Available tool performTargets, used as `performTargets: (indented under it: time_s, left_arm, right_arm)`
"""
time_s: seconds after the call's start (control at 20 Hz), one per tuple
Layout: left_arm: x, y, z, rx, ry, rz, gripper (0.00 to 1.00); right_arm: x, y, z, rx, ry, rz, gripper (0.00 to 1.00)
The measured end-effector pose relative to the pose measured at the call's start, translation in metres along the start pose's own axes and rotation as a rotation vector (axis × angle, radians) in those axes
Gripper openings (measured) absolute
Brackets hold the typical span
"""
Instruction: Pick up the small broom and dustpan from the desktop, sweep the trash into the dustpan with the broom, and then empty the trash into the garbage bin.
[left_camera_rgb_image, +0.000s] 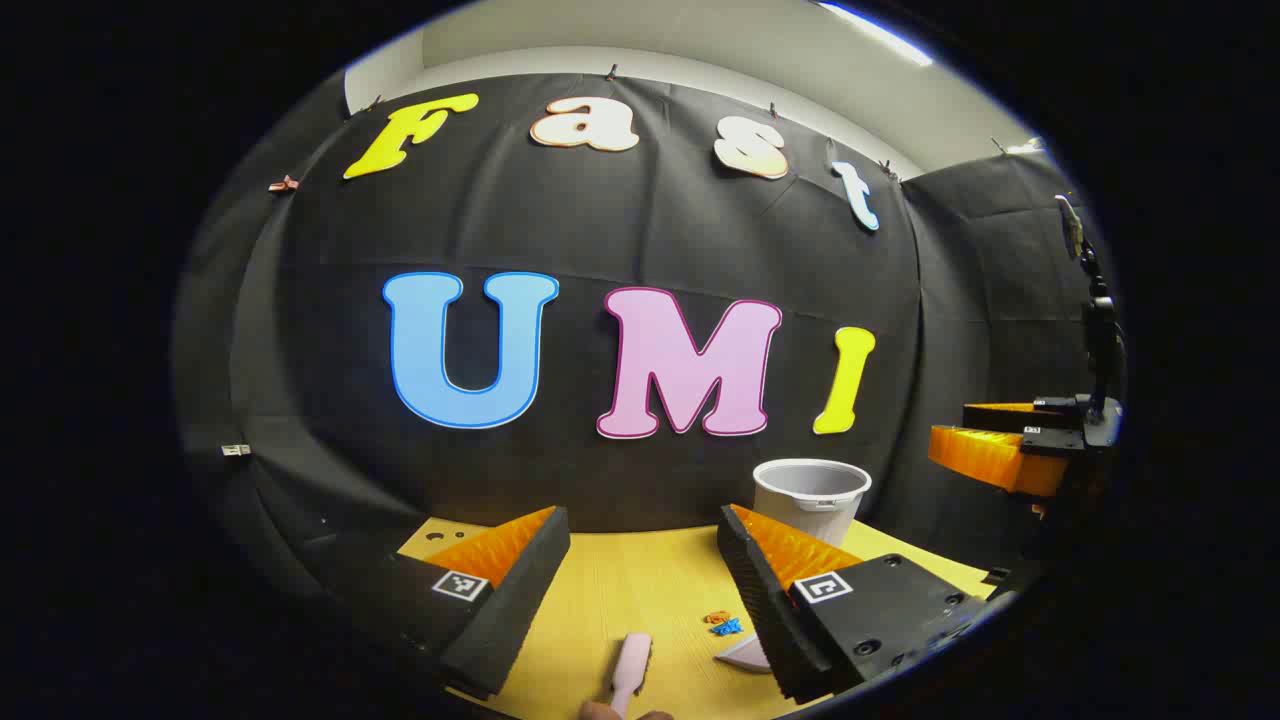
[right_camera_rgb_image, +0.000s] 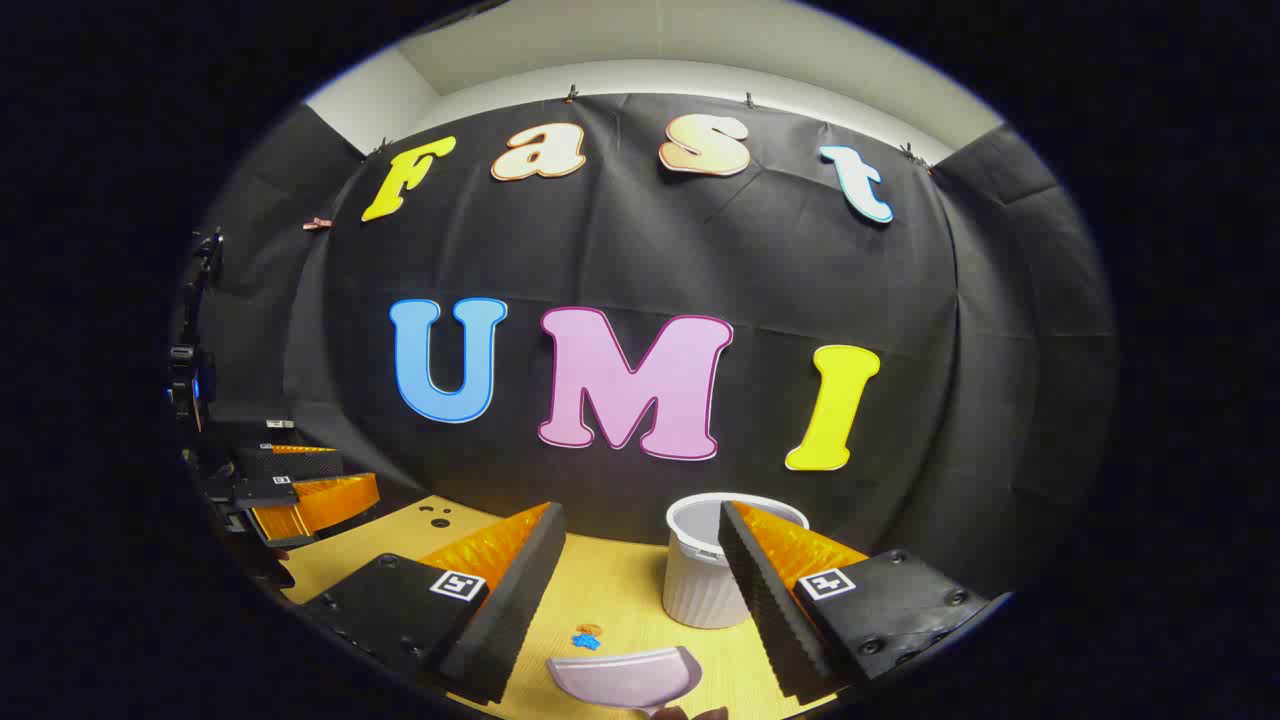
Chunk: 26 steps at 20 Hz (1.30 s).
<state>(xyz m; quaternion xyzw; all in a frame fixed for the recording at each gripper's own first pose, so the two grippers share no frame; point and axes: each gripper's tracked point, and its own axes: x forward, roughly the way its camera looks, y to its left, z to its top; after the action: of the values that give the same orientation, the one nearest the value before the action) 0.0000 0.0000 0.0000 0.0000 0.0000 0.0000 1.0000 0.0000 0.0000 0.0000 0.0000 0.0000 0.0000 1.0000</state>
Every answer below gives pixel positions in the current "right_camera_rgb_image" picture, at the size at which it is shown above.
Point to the white ribbed garbage bin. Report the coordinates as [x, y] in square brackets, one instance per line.
[698, 590]

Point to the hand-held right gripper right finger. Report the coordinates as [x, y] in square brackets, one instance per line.
[765, 600]

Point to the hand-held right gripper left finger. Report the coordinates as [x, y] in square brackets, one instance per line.
[520, 590]

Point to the black camera stand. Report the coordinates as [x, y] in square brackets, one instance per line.
[192, 370]

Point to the black backdrop cloth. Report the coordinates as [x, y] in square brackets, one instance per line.
[700, 260]

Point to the lilac plastic dustpan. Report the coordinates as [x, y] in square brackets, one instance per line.
[620, 680]

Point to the blue paper scrap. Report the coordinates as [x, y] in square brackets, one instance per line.
[586, 642]

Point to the yellow wooden desktop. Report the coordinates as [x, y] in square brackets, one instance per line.
[610, 580]

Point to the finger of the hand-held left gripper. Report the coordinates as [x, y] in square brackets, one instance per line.
[290, 464]
[320, 505]

